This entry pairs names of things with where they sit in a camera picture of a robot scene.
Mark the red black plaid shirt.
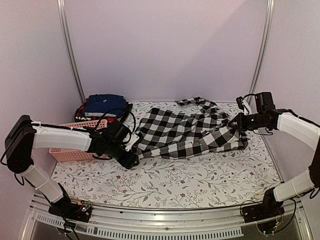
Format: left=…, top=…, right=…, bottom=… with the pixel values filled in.
left=74, top=99, right=133, bottom=123

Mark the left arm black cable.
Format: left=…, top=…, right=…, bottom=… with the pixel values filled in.
left=93, top=107, right=137, bottom=141

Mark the right aluminium frame post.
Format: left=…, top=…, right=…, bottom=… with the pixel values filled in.
left=248, top=0, right=275, bottom=94

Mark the floral patterned table mat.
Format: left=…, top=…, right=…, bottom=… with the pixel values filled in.
left=46, top=99, right=283, bottom=209

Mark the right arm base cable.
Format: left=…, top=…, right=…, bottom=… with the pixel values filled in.
left=239, top=192, right=303, bottom=236

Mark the left aluminium frame post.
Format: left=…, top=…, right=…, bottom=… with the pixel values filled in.
left=56, top=0, right=86, bottom=103

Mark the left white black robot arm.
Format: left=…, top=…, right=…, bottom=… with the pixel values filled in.
left=0, top=115, right=140, bottom=223

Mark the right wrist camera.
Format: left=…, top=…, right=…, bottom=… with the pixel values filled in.
left=236, top=96, right=252, bottom=116

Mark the black white checkered cloth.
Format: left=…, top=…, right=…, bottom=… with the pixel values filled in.
left=132, top=97, right=248, bottom=159

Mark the pink plastic laundry basket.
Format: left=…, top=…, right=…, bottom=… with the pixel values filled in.
left=49, top=120, right=98, bottom=162

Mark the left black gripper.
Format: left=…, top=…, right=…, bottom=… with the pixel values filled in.
left=105, top=141, right=140, bottom=170

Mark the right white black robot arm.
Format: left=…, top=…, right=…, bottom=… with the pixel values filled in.
left=228, top=92, right=320, bottom=223

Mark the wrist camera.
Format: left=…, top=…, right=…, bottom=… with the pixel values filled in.
left=236, top=96, right=252, bottom=116
left=125, top=133, right=140, bottom=152

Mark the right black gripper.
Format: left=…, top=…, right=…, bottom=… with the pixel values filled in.
left=228, top=112, right=268, bottom=132

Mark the front aluminium rail base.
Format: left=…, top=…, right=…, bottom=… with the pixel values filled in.
left=21, top=193, right=316, bottom=240

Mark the aluminium frame post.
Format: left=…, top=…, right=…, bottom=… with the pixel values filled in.
left=248, top=0, right=275, bottom=94
left=56, top=0, right=86, bottom=103

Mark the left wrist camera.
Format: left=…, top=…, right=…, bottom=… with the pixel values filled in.
left=125, top=133, right=140, bottom=152

